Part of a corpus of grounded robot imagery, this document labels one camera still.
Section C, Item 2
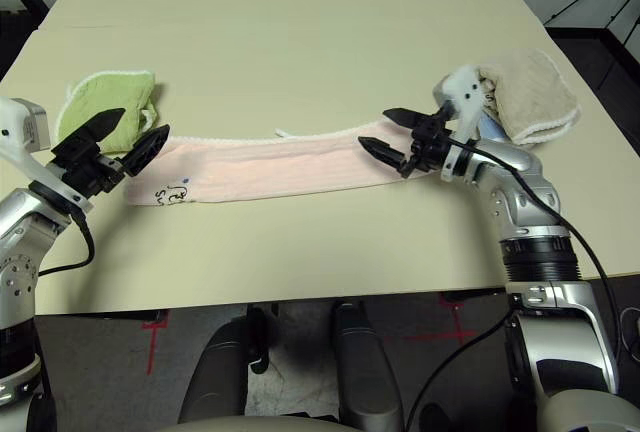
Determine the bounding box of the beige terry towel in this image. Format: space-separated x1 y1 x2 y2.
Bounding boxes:
477 48 581 147

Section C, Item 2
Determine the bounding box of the pink terry towel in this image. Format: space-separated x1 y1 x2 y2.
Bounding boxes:
123 119 454 207

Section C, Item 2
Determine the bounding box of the black right robot leg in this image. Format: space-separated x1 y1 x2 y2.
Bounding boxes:
332 301 407 432

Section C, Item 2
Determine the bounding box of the black left robot leg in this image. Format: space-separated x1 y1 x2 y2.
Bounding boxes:
177 319 252 426

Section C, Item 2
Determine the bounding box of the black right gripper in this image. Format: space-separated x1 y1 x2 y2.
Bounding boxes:
357 106 466 178

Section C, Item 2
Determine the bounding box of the black robot leg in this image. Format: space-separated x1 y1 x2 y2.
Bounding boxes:
177 319 252 426
332 301 407 432

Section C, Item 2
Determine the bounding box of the black foam floor mat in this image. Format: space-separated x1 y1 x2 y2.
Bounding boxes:
0 9 44 84

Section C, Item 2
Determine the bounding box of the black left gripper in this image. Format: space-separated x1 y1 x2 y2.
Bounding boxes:
52 107 171 198

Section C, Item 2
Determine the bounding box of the light blue terry towel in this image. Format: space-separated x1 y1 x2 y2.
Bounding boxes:
477 116 507 144

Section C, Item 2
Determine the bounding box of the green terry towel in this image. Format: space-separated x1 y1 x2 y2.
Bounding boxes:
55 69 162 154

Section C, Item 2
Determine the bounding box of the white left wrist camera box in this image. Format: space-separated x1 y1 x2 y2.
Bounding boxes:
0 97 94 214

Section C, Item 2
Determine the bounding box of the black right camera cable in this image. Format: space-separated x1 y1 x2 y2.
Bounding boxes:
444 136 622 394

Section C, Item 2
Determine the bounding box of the long black cable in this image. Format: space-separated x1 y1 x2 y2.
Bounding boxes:
405 314 514 431

